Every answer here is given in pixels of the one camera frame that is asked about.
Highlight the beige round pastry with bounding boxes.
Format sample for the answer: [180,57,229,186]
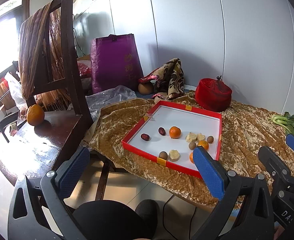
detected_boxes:
[186,132,197,143]

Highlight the tangerine in tray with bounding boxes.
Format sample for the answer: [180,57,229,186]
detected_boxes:
[189,152,194,164]
[197,140,209,151]

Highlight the dark wooden chair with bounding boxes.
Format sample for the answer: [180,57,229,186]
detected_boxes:
[0,0,113,202]

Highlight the brown floral patterned cloth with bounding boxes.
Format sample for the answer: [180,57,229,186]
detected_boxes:
[138,58,184,100]

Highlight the clear plastic bag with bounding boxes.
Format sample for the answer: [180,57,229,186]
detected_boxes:
[86,85,137,121]

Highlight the green bok choy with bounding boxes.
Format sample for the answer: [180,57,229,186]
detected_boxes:
[268,112,294,136]

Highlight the brown round pear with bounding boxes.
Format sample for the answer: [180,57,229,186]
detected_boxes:
[138,82,154,95]

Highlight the brown striped scarf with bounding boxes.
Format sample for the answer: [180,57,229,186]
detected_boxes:
[18,2,72,100]

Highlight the small orange tangerine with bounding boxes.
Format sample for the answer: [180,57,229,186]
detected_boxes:
[169,126,182,139]

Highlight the black cable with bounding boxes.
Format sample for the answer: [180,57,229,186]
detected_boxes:
[162,194,198,240]

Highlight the black shoe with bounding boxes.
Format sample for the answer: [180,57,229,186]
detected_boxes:
[73,199,159,239]

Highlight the golden velvet table cloth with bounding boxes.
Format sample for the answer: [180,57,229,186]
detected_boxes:
[87,92,294,207]

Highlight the purple shopping bag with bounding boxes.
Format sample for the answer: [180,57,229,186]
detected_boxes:
[90,34,143,94]

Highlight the red velvet drawstring pouch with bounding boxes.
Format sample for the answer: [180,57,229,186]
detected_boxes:
[195,75,232,112]

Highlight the brown longan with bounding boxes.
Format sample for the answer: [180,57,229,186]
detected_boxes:
[188,141,197,150]
[207,136,214,144]
[158,151,168,160]

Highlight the dark red jujube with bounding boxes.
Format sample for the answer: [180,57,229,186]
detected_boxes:
[158,127,166,136]

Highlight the red shallow box tray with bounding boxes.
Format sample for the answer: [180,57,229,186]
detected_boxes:
[122,101,222,177]

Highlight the red plastic bag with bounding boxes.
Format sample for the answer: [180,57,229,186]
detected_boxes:
[78,60,91,79]

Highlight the large orange on chair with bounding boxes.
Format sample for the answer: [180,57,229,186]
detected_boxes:
[27,104,44,126]

